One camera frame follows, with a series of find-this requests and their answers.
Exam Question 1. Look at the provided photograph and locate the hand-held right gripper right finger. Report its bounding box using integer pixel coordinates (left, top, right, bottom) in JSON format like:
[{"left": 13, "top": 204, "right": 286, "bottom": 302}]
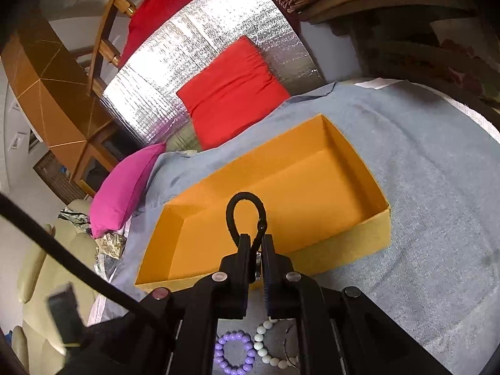
[{"left": 262, "top": 234, "right": 450, "bottom": 375}]

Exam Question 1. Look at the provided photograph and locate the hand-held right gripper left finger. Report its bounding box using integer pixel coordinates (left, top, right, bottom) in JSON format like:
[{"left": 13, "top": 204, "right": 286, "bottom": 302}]
[{"left": 66, "top": 234, "right": 251, "bottom": 375}]

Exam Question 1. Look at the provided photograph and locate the purple bead bracelet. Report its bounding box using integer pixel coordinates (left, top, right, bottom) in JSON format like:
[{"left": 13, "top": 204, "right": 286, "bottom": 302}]
[{"left": 214, "top": 331, "right": 257, "bottom": 373}]

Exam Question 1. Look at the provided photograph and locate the black cord bracelet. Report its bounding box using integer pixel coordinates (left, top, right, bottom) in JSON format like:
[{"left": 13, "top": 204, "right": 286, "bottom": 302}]
[{"left": 226, "top": 191, "right": 268, "bottom": 282}]

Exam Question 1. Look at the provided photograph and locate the orange cardboard box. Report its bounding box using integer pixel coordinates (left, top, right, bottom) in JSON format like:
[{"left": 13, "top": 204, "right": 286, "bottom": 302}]
[{"left": 135, "top": 113, "right": 392, "bottom": 293}]

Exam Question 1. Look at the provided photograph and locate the beige sofa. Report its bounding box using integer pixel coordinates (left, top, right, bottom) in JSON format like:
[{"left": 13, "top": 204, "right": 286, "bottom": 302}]
[{"left": 10, "top": 198, "right": 104, "bottom": 375}]

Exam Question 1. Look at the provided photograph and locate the gold patterned cloth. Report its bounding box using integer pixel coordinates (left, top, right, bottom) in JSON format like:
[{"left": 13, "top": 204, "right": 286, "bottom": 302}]
[{"left": 94, "top": 232, "right": 128, "bottom": 261}]

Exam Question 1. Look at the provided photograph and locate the silver patterned cloth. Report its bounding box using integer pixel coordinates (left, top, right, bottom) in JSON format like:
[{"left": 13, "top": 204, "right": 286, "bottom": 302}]
[{"left": 58, "top": 208, "right": 93, "bottom": 235}]

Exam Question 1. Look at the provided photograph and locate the pink cushion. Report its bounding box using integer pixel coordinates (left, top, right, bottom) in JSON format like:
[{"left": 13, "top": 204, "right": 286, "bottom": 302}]
[{"left": 89, "top": 142, "right": 167, "bottom": 239}]

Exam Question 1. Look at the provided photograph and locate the red cushion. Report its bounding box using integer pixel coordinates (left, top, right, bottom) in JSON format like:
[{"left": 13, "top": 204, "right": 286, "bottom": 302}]
[
  {"left": 118, "top": 0, "right": 238, "bottom": 69},
  {"left": 176, "top": 35, "right": 291, "bottom": 151}
]

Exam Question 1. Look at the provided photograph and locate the grey-blue blanket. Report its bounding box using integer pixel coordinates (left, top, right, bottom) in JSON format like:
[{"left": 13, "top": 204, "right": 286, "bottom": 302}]
[{"left": 88, "top": 80, "right": 500, "bottom": 375}]

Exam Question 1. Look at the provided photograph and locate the silver foil mat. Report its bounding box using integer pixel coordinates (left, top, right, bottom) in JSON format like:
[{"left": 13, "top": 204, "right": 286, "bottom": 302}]
[{"left": 101, "top": 0, "right": 325, "bottom": 153}]

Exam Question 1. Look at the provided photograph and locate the orange-brown wooden cabinet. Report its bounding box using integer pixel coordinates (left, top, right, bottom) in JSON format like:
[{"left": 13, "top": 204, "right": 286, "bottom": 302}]
[{"left": 0, "top": 19, "right": 129, "bottom": 198}]

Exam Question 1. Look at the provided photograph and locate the wooden chair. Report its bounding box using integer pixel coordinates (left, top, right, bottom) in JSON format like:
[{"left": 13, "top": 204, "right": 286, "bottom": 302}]
[{"left": 87, "top": 0, "right": 163, "bottom": 96}]

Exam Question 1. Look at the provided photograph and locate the white bead bracelet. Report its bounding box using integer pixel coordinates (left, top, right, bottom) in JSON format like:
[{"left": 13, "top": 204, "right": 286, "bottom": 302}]
[{"left": 253, "top": 318, "right": 300, "bottom": 370}]

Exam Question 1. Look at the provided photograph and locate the black cable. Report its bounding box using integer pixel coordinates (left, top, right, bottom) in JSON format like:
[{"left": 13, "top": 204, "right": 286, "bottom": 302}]
[{"left": 0, "top": 193, "right": 175, "bottom": 351}]

